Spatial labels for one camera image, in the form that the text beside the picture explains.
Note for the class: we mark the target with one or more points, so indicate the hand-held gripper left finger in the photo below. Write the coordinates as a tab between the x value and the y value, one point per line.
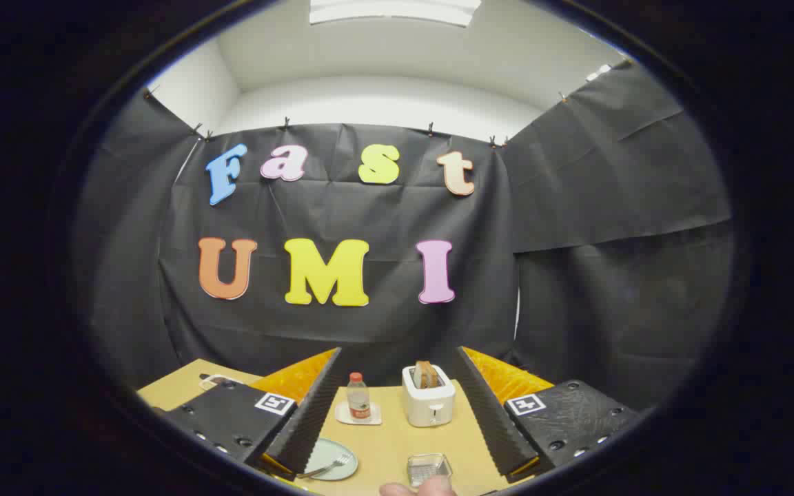
314	406

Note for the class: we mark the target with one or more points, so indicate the clear water bottle red cap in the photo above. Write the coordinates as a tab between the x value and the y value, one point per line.
358	399

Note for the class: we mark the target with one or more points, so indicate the light green plate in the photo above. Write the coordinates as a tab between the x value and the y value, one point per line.
328	451

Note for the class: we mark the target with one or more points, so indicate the white square coaster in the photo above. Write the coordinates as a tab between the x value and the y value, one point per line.
374	416

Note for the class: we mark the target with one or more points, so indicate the black backdrop cloth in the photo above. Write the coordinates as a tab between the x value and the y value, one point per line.
369	331

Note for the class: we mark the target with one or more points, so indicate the brown toast slice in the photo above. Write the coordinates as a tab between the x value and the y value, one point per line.
420	375
433	374

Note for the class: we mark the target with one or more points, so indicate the small white sectioned dish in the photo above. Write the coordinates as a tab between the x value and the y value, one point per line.
221	381

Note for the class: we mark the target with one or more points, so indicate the white toaster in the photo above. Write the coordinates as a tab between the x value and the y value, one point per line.
428	406

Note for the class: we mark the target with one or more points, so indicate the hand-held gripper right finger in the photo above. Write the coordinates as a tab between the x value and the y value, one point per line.
490	413

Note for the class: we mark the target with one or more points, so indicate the ceiling light panel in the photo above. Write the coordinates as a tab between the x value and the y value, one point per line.
394	10

